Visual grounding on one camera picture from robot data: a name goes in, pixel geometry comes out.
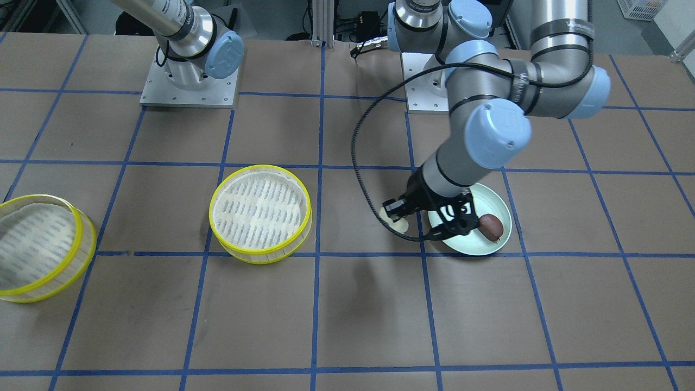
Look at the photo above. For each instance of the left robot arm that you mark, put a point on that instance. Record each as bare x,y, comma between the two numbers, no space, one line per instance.
490,99

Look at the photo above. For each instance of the brown red bun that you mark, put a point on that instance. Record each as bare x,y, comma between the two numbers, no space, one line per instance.
491,227

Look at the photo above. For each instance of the aluminium frame post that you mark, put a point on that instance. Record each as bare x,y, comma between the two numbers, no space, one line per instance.
323,14

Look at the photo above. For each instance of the pale green plate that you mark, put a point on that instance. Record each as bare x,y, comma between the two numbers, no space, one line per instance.
484,202

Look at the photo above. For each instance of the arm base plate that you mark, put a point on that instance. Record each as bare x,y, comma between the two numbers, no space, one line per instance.
426,94
177,84

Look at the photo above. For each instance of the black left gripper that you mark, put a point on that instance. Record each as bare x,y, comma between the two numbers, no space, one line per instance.
416,194

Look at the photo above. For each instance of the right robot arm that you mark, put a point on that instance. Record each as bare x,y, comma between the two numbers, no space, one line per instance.
196,51

